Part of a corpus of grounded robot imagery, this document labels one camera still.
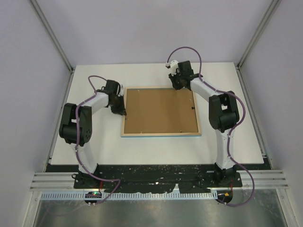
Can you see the blue picture frame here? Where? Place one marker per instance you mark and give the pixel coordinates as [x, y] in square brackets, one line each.
[160, 112]

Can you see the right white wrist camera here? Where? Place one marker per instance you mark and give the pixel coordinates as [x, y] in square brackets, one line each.
[173, 67]

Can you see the perforated cable duct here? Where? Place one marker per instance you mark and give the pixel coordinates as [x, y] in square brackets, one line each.
[85, 195]

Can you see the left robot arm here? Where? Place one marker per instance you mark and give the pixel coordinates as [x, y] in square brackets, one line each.
[76, 123]

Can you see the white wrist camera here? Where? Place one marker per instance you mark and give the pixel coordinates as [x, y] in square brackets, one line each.
[121, 90]
[173, 67]

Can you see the right aluminium post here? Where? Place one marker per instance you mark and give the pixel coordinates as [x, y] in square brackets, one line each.
[271, 9]

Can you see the aluminium post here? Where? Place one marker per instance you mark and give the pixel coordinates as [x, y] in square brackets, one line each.
[271, 9]
[41, 16]

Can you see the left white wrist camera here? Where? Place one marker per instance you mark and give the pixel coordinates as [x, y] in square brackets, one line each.
[121, 90]

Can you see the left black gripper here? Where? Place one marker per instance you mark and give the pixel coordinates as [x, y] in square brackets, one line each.
[121, 110]

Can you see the left aluminium post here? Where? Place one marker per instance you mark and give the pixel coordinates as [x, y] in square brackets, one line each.
[41, 16]

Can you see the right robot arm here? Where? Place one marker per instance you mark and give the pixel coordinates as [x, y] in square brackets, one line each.
[223, 115]

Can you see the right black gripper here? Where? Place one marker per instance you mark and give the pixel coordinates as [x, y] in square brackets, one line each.
[175, 86]

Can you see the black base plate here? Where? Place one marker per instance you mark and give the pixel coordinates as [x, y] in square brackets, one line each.
[151, 178]

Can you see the aluminium rail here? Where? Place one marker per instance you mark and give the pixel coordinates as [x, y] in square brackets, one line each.
[265, 179]

